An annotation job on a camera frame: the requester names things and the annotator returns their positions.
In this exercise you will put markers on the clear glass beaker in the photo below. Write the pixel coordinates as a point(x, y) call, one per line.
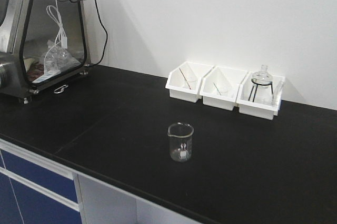
point(180, 137)

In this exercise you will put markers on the left white storage bin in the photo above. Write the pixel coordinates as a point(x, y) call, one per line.
point(175, 81)

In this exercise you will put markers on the white storage bin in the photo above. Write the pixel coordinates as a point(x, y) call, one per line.
point(224, 77)
point(175, 81)
point(262, 106)

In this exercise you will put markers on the red stirring rod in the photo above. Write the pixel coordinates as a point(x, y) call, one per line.
point(185, 79)

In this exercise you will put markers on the small beaker left bin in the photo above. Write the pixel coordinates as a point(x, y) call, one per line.
point(190, 83)

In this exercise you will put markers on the small beaker bin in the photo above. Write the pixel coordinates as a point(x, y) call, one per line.
point(226, 92)
point(190, 83)

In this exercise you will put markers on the middle white storage bin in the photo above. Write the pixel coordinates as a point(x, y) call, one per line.
point(224, 77)

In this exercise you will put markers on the small beaker middle bin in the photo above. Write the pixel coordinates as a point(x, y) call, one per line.
point(226, 92)

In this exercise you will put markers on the black tripod stand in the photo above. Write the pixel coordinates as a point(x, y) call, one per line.
point(253, 91)

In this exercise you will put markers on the round bottom glass flask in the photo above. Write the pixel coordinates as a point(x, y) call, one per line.
point(262, 77)

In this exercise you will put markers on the right white storage bin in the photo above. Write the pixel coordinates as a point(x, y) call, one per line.
point(262, 106)

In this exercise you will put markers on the clear plastic bag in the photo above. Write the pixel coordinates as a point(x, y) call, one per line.
point(57, 59)

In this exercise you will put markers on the stainless steel glove box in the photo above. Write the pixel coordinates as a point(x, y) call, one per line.
point(26, 27)

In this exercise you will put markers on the blue cabinet drawer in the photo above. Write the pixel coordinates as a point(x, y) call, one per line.
point(31, 193)

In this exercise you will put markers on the metal latch handle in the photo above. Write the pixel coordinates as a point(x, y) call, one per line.
point(61, 89)

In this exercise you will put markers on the white cabinet frame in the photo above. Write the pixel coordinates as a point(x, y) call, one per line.
point(99, 202)

